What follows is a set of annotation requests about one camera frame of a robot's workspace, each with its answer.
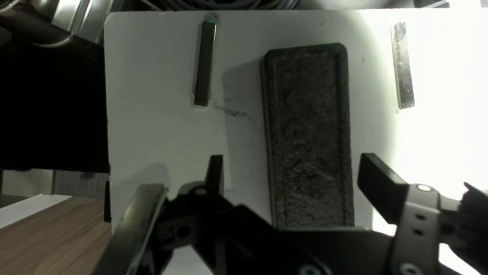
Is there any black felt whiteboard eraser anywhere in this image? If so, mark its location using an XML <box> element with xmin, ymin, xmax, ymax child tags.
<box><xmin>259</xmin><ymin>41</ymin><xmax>356</xmax><ymax>229</ymax></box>

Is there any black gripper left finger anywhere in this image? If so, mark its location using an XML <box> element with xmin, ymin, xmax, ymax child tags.
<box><xmin>172</xmin><ymin>154</ymin><xmax>227</xmax><ymax>242</ymax></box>

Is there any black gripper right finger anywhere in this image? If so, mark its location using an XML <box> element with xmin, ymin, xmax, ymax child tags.
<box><xmin>355</xmin><ymin>151</ymin><xmax>445</xmax><ymax>275</ymax></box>

